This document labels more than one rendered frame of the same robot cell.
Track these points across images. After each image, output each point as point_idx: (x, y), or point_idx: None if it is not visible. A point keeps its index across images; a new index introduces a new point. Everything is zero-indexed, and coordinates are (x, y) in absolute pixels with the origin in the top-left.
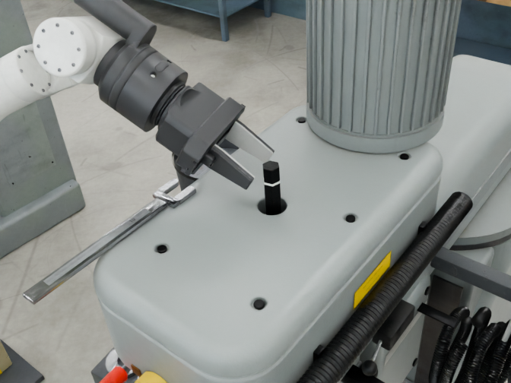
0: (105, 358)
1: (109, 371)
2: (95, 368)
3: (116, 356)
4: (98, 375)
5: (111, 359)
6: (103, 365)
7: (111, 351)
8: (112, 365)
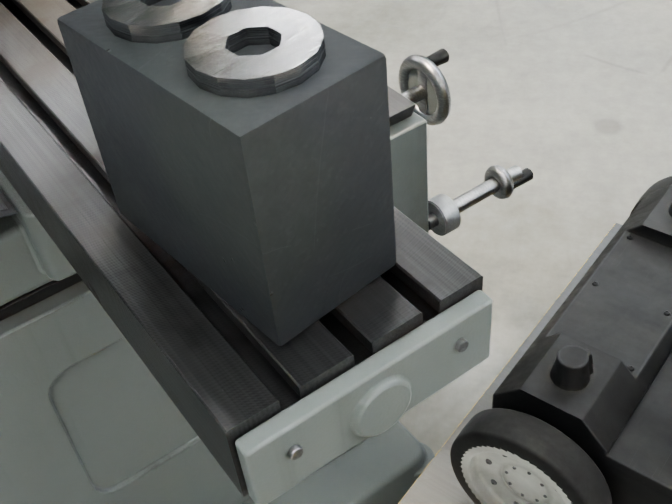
0: (326, 79)
1: (313, 20)
2: (366, 58)
3: (277, 53)
4: (357, 41)
5: (299, 48)
6: (334, 62)
7: (299, 95)
8: (297, 31)
